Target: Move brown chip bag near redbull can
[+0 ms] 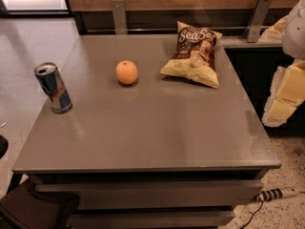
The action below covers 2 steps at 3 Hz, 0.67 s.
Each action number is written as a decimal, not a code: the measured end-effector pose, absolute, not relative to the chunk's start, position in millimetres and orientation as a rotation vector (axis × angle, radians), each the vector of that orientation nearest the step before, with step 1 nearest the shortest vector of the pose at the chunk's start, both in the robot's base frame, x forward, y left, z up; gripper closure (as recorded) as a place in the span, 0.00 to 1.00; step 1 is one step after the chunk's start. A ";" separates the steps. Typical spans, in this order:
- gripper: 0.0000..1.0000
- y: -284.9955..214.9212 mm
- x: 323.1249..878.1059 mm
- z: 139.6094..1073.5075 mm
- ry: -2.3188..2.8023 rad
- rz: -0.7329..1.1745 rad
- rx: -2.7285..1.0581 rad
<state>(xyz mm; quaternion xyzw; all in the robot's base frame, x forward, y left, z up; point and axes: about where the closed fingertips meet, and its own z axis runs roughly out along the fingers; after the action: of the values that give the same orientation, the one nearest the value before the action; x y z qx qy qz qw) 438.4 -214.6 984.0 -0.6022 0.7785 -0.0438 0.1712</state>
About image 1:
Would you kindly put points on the metal wall bracket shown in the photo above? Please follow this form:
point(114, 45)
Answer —
point(252, 32)
point(119, 16)

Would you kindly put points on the left metal wall bracket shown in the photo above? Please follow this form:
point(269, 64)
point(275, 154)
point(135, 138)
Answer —
point(119, 16)

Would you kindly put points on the grey drawer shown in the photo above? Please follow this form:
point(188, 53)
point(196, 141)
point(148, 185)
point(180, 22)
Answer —
point(176, 194)
point(152, 220)

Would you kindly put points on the white power strip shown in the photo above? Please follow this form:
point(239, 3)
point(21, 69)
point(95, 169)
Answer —
point(277, 193)

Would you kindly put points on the brown yellow chip bag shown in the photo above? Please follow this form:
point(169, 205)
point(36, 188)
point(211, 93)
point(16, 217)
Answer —
point(194, 58)

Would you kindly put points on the dark chair seat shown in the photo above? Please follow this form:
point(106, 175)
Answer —
point(25, 208)

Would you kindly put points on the lower grey drawer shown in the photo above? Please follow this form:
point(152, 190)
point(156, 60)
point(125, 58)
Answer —
point(152, 220)

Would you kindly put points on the redbull can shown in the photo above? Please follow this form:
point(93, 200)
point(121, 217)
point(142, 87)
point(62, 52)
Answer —
point(53, 86)

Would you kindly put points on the orange fruit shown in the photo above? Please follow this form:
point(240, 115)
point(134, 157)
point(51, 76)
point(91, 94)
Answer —
point(126, 72)

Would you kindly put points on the upper grey drawer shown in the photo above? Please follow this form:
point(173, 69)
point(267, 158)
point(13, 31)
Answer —
point(176, 194)

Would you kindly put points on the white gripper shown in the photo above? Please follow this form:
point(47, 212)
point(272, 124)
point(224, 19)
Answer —
point(295, 32)

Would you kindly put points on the right metal wall bracket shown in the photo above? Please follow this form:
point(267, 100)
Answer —
point(252, 32)

